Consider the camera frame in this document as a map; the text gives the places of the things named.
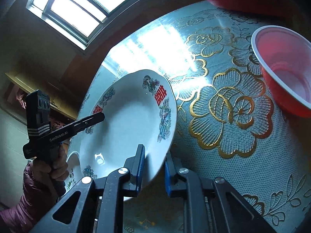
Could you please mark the small white rose dish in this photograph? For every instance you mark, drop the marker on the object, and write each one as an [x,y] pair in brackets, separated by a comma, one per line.
[74,170]

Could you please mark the red plastic bowl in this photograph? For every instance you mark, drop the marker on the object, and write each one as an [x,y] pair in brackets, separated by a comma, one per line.
[284,56]

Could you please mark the floral plastic tablecloth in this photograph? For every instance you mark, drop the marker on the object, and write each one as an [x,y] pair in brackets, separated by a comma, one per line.
[228,123]

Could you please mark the person left hand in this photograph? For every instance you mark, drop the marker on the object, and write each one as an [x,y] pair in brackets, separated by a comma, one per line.
[52,164]

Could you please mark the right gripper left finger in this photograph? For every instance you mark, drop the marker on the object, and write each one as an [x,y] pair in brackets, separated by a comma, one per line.
[96,205]

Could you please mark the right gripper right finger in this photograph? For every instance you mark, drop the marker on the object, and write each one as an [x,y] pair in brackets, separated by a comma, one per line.
[210,205]

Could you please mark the window with frame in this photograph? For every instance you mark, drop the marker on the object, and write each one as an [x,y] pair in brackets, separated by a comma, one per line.
[80,21]

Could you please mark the pink jacket left sleeve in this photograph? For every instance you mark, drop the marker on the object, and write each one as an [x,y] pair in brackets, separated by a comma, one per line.
[39,196]

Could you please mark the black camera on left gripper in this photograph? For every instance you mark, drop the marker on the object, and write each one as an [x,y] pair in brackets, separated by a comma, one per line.
[37,114]

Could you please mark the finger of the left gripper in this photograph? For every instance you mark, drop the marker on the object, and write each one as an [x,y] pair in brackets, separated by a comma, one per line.
[86,122]

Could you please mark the white plate red characters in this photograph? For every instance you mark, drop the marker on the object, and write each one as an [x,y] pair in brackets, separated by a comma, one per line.
[139,108]

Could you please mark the wooden cabinet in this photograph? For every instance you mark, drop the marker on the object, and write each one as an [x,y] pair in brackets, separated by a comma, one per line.
[60,101]

